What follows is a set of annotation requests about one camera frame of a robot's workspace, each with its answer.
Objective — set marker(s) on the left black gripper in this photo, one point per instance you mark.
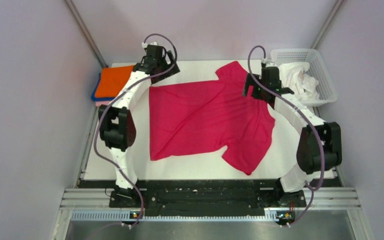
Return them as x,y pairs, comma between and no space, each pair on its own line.
173,71

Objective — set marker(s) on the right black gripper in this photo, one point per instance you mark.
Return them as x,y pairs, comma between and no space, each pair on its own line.
249,81

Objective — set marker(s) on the crimson red t-shirt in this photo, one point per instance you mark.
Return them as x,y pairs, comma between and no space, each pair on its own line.
205,116

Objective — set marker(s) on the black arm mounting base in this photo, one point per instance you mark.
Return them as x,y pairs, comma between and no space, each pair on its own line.
204,198

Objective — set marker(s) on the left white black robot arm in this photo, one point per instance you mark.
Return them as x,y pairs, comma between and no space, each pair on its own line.
116,126

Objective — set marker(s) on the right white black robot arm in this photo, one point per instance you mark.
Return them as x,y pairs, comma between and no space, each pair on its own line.
320,142

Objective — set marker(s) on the crumpled white t-shirt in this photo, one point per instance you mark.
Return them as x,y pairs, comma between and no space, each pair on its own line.
294,76

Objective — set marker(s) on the folded orange t-shirt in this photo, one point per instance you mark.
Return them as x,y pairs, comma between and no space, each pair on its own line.
113,79

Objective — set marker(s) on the white plastic laundry basket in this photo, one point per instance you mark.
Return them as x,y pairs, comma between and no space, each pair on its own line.
318,70

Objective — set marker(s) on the folded blue t-shirt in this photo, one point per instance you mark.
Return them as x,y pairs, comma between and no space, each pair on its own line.
98,94

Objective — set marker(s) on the folded pink t-shirt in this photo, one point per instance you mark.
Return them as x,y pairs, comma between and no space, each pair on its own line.
99,103

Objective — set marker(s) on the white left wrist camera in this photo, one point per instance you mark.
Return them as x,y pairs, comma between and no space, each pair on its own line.
145,44

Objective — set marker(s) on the white slotted cable duct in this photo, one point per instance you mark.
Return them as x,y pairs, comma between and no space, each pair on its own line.
130,216

